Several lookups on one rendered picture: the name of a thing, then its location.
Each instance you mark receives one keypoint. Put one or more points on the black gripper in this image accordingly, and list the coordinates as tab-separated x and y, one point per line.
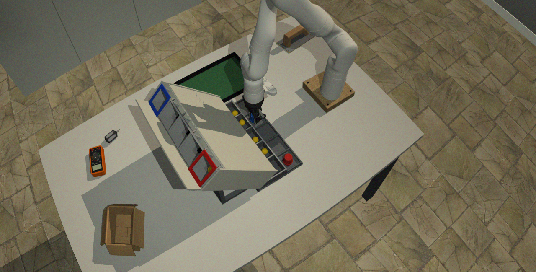
256	110

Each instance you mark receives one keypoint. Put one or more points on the blue square band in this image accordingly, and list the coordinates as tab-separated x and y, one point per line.
166	94

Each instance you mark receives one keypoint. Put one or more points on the orange digital multimeter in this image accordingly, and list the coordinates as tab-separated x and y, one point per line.
97	161

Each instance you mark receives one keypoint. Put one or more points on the red rectangular frame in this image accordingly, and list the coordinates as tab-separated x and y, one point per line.
200	183

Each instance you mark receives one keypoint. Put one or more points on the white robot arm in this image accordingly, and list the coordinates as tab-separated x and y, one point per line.
254	63

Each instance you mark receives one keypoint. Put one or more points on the red plug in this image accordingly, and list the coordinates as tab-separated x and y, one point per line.
287	160

